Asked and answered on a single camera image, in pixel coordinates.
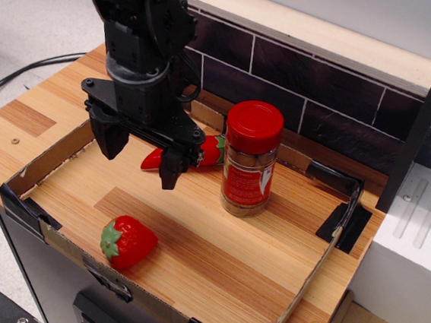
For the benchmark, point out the red-capped basil spice bottle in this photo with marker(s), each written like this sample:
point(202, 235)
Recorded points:
point(252, 140)

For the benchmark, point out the red toy chili pepper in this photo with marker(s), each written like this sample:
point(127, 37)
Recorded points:
point(213, 148)

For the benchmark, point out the red toy strawberry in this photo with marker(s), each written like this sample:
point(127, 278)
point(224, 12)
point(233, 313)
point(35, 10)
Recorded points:
point(125, 241)

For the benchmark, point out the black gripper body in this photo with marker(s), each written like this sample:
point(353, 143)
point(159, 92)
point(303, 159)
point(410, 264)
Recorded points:
point(147, 107)

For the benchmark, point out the dark brick-pattern back panel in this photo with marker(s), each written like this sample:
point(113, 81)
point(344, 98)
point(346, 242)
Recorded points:
point(358, 112)

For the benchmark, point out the black device at bottom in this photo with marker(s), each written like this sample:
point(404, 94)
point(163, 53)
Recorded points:
point(89, 308)

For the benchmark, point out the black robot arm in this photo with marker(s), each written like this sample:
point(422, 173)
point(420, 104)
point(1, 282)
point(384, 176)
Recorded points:
point(149, 36)

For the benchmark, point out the light wooden shelf board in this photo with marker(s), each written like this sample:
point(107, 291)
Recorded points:
point(333, 43)

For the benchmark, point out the white sink drainboard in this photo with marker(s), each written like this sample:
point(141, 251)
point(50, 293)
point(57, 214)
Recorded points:
point(394, 279)

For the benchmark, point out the black cabinet under table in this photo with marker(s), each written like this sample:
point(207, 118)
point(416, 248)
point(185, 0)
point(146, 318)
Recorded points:
point(54, 279)

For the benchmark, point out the cardboard fence with black tape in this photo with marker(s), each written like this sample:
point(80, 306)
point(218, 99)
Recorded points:
point(290, 264)

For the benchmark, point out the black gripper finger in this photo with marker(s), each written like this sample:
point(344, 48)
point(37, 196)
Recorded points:
point(111, 137)
point(173, 164)

